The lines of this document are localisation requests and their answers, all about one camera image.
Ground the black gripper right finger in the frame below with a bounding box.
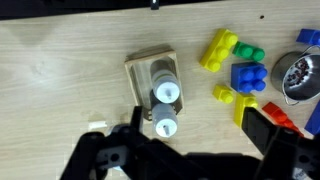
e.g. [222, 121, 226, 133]
[241, 107, 320, 180]

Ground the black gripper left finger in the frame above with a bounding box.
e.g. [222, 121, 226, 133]
[59, 105, 155, 180]

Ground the long red lego brick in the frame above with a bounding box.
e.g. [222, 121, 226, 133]
[261, 101, 304, 136]

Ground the square blue lego brick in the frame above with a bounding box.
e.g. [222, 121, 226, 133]
[230, 61, 269, 94]

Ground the small yellow lego brick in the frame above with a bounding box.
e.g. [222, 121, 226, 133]
[212, 84, 235, 105]

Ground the small wooden crate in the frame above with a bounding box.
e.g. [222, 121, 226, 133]
[124, 49, 185, 122]

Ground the green lego brick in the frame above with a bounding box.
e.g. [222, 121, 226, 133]
[232, 40, 266, 62]

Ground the metal bowl with handle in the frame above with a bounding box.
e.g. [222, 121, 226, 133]
[270, 45, 320, 106]

